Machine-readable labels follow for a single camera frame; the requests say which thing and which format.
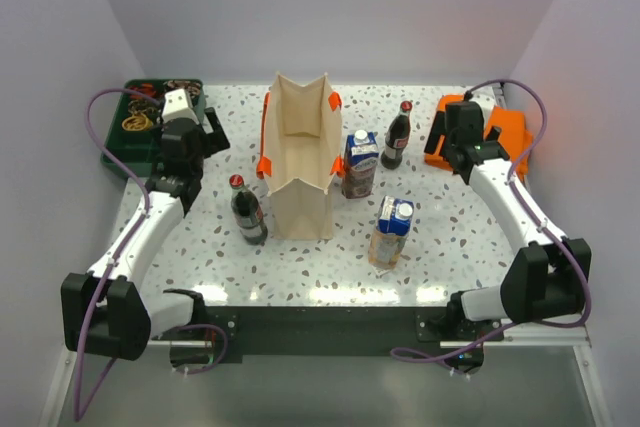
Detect orange juice carton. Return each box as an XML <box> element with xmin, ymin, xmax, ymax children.
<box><xmin>368</xmin><ymin>195</ymin><xmax>414</xmax><ymax>270</ymax></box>

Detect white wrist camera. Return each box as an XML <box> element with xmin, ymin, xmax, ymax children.
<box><xmin>161</xmin><ymin>88</ymin><xmax>198</xmax><ymax>123</ymax></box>
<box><xmin>475</xmin><ymin>97</ymin><xmax>496</xmax><ymax>125</ymax></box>

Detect aluminium frame rail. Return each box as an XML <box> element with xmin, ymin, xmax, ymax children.
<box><xmin>439</xmin><ymin>324</ymin><xmax>591</xmax><ymax>349</ymax></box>

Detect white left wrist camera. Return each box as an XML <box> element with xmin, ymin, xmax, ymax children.
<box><xmin>161</xmin><ymin>88</ymin><xmax>198</xmax><ymax>123</ymax></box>

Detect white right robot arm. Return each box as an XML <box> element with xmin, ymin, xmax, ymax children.
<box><xmin>424</xmin><ymin>95</ymin><xmax>592</xmax><ymax>340</ymax></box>

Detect folded orange cloth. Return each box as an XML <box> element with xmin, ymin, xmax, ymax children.
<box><xmin>424</xmin><ymin>94</ymin><xmax>533</xmax><ymax>182</ymax></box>

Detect yellow rubber bands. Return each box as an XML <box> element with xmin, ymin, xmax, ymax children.
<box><xmin>121</xmin><ymin>114</ymin><xmax>153</xmax><ymax>132</ymax></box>

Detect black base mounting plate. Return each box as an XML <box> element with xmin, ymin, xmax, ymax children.
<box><xmin>197</xmin><ymin>306</ymin><xmax>500</xmax><ymax>363</ymax></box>

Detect cola bottle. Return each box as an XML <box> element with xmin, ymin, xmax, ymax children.
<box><xmin>229</xmin><ymin>174</ymin><xmax>268</xmax><ymax>245</ymax></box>
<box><xmin>381</xmin><ymin>100</ymin><xmax>413</xmax><ymax>169</ymax></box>

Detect beige canvas tote bag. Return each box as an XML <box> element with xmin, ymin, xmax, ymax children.
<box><xmin>256</xmin><ymin>74</ymin><xmax>343</xmax><ymax>240</ymax></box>

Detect green compartment tray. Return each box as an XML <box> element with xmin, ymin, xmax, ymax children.
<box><xmin>105</xmin><ymin>78</ymin><xmax>206</xmax><ymax>177</ymax></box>

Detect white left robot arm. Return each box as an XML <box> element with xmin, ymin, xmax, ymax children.
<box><xmin>61</xmin><ymin>107</ymin><xmax>230</xmax><ymax>360</ymax></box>

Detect red rubber bands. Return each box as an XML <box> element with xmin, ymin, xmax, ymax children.
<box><xmin>131</xmin><ymin>83</ymin><xmax>157</xmax><ymax>97</ymax></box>

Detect purple juice carton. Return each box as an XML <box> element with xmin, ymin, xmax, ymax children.
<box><xmin>342</xmin><ymin>129</ymin><xmax>379</xmax><ymax>199</ymax></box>

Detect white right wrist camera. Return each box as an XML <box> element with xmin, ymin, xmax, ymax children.
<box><xmin>475</xmin><ymin>97</ymin><xmax>496</xmax><ymax>125</ymax></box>

